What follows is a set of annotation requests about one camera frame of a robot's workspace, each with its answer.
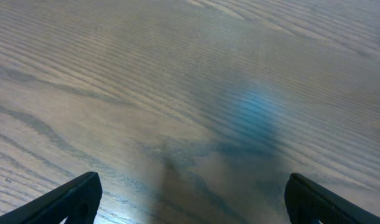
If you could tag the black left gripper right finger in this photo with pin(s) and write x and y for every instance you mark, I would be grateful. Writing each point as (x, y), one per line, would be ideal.
(308, 202)

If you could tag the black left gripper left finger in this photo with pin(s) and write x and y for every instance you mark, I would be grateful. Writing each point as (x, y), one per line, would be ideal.
(77, 201)

